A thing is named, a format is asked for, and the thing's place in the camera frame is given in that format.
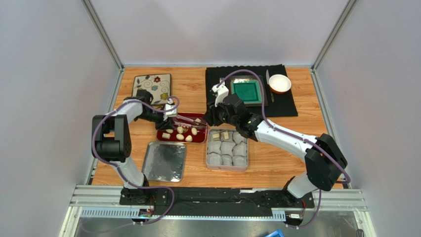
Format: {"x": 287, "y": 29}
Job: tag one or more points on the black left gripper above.
{"x": 164, "y": 124}

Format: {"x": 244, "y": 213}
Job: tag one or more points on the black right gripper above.
{"x": 212, "y": 115}

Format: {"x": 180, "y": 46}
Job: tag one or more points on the pink handled metal tongs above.
{"x": 189, "y": 122}

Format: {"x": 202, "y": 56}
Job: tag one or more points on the red lacquer tray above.
{"x": 197, "y": 139}

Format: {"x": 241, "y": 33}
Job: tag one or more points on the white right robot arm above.
{"x": 324, "y": 160}

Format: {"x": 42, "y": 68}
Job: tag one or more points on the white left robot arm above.
{"x": 111, "y": 140}

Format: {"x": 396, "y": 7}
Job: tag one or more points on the floral square plate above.
{"x": 159, "y": 85}

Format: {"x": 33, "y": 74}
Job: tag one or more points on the pink metal tin box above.
{"x": 231, "y": 155}

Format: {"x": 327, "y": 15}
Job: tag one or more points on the silver tin lid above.
{"x": 164, "y": 161}

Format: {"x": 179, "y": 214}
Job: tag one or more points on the green square plate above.
{"x": 247, "y": 88}

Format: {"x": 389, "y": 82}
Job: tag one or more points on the white orange bowl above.
{"x": 279, "y": 84}

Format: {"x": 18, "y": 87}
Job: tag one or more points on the blue plastic object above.
{"x": 276, "y": 233}

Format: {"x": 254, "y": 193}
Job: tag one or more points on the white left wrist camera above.
{"x": 170, "y": 111}

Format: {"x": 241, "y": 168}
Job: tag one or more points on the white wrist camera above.
{"x": 170, "y": 111}
{"x": 221, "y": 92}

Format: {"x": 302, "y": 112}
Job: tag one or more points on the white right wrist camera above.
{"x": 221, "y": 92}

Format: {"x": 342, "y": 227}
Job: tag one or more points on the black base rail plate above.
{"x": 221, "y": 202}

